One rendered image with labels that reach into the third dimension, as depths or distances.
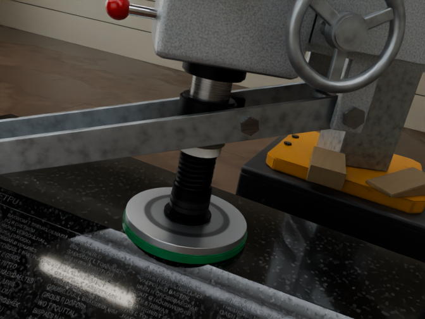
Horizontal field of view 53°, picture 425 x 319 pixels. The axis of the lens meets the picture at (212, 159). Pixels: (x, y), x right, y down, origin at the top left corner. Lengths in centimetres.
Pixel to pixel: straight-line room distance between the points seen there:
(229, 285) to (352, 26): 40
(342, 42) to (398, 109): 95
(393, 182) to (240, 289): 81
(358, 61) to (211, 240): 35
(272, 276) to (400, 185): 75
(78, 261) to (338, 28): 52
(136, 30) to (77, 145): 712
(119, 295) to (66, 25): 796
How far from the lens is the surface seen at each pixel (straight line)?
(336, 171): 123
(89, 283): 73
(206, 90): 65
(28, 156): 66
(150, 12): 58
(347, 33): 54
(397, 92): 146
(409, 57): 67
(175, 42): 55
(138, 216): 73
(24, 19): 914
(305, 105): 66
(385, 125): 148
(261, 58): 57
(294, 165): 136
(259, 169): 136
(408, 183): 140
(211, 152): 68
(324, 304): 68
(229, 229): 74
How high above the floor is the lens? 120
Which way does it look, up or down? 20 degrees down
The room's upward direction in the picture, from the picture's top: 11 degrees clockwise
